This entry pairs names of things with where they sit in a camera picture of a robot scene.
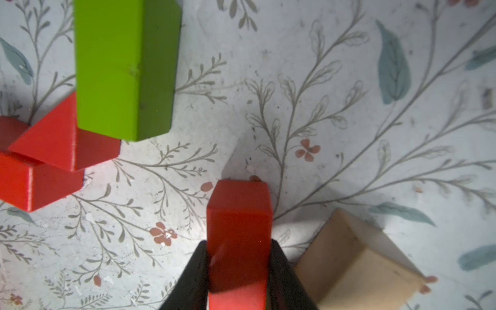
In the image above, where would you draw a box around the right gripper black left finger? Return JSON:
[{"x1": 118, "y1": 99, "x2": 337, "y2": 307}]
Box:
[{"x1": 159, "y1": 240, "x2": 209, "y2": 310}]

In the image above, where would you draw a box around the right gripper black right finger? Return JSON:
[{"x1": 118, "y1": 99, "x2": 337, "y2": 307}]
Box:
[{"x1": 266, "y1": 240, "x2": 318, "y2": 310}]

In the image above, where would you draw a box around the red block low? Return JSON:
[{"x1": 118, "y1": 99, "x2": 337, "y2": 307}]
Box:
[{"x1": 1, "y1": 116, "x2": 84, "y2": 213}]

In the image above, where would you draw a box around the red triangle block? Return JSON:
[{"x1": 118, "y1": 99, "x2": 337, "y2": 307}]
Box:
[{"x1": 8, "y1": 92, "x2": 121, "y2": 172}]

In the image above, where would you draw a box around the green block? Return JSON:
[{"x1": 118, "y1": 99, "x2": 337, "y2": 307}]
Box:
[{"x1": 74, "y1": 0, "x2": 182, "y2": 142}]

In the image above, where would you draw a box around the beige block right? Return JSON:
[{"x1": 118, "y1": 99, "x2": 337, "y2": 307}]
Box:
[{"x1": 295, "y1": 209, "x2": 426, "y2": 309}]

